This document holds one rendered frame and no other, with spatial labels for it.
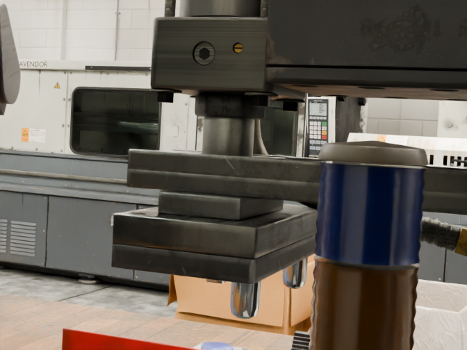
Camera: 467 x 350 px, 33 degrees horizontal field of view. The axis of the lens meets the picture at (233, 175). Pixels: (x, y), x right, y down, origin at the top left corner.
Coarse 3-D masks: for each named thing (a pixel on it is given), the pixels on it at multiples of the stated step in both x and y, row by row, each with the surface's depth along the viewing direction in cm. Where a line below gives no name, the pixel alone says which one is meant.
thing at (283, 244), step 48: (240, 96) 54; (240, 144) 55; (192, 192) 54; (240, 192) 52; (288, 192) 51; (432, 192) 48; (144, 240) 51; (192, 240) 50; (240, 240) 49; (288, 240) 56; (240, 288) 51
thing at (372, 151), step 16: (336, 144) 27; (352, 144) 27; (368, 144) 27; (384, 144) 27; (400, 144) 28; (336, 160) 27; (352, 160) 27; (368, 160) 26; (384, 160) 26; (400, 160) 27; (416, 160) 27
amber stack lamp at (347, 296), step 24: (336, 264) 27; (360, 264) 28; (312, 288) 29; (336, 288) 27; (360, 288) 27; (384, 288) 27; (408, 288) 27; (312, 312) 29; (336, 312) 27; (360, 312) 27; (384, 312) 27; (408, 312) 27; (312, 336) 28; (336, 336) 27; (360, 336) 27; (384, 336) 27; (408, 336) 28
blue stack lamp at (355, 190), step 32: (320, 192) 28; (352, 192) 27; (384, 192) 27; (416, 192) 27; (320, 224) 28; (352, 224) 27; (384, 224) 27; (416, 224) 27; (320, 256) 28; (352, 256) 27; (384, 256) 27; (416, 256) 28
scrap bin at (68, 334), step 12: (72, 336) 92; (84, 336) 91; (96, 336) 90; (108, 336) 90; (120, 336) 90; (72, 348) 92; (84, 348) 91; (96, 348) 91; (108, 348) 90; (120, 348) 89; (132, 348) 89; (144, 348) 88; (156, 348) 88; (168, 348) 87; (180, 348) 87; (192, 348) 86
